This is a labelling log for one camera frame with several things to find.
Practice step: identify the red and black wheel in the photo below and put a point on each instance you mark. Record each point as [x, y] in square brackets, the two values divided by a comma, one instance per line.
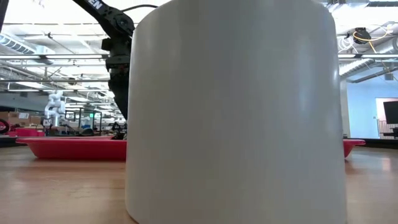
[3, 126]

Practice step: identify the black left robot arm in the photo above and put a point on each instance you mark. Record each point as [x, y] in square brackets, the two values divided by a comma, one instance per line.
[115, 21]

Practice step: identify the brown cardboard box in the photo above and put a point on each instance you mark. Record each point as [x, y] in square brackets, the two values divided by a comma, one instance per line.
[17, 118]

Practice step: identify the red plastic tray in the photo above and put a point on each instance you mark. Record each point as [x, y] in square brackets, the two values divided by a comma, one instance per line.
[77, 149]

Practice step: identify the dark wall monitor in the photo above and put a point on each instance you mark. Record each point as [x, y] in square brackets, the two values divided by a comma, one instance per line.
[391, 112]

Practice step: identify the grey ventilation duct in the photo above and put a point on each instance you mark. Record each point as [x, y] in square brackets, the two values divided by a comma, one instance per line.
[18, 45]

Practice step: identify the red storage bin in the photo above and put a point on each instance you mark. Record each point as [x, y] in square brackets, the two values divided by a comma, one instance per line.
[29, 132]

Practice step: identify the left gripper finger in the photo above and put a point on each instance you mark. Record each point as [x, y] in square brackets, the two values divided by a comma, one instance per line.
[122, 99]

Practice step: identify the black aluminium table frame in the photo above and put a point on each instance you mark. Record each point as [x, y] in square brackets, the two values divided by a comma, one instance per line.
[382, 143]

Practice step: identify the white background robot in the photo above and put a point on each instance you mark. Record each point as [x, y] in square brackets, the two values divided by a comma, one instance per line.
[55, 107]

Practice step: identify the black framed glass enclosure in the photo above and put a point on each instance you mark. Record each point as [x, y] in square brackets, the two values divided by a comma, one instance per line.
[84, 121]

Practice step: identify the white cylindrical plant pot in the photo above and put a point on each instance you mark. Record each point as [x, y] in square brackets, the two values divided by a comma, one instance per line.
[236, 124]

